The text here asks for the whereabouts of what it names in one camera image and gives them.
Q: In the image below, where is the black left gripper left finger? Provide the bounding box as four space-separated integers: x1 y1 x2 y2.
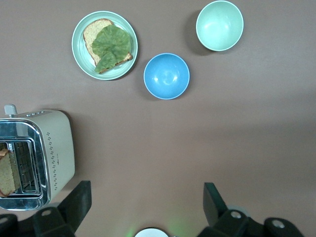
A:
33 181 92 237

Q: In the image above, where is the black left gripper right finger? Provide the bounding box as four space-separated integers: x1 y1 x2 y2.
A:
197 182 250 237

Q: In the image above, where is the blue bowl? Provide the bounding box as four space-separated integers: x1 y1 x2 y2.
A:
143 52 191 100

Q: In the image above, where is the light green bowl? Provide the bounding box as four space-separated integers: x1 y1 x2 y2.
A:
196 0 244 52

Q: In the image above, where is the cream and chrome toaster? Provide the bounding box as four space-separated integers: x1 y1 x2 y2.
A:
0 104 76 212

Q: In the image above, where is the toast slice in toaster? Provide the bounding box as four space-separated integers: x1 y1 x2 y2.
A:
0 148 22 198

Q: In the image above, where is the light green plate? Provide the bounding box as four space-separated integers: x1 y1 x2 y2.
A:
71 10 139 81

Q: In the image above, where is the green lettuce leaf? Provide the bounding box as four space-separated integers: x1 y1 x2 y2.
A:
91 24 132 75

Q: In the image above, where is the toast slice under lettuce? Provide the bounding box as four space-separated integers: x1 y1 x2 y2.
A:
82 18 133 73

